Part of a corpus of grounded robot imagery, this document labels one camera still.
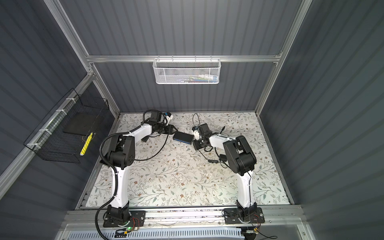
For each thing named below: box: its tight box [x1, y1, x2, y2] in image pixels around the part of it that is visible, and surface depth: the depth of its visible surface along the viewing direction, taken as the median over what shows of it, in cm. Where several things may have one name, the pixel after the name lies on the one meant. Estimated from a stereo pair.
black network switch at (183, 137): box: [173, 131, 195, 145], surface depth 105 cm
